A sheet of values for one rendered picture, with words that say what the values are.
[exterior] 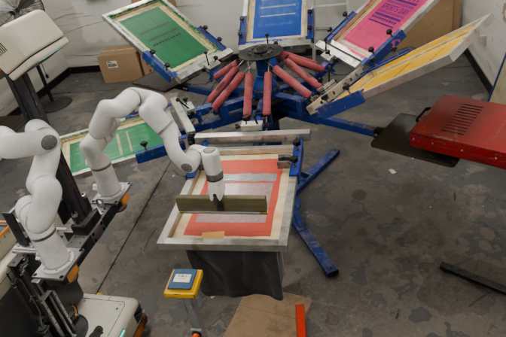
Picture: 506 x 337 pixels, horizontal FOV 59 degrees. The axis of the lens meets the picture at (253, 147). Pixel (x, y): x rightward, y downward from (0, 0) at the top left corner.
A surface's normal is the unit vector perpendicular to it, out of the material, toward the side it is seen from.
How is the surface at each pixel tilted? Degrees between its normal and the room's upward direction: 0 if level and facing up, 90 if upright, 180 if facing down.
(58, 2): 90
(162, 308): 0
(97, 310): 0
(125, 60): 88
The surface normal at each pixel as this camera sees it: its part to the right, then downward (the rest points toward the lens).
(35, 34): 0.80, -0.38
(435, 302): -0.14, -0.84
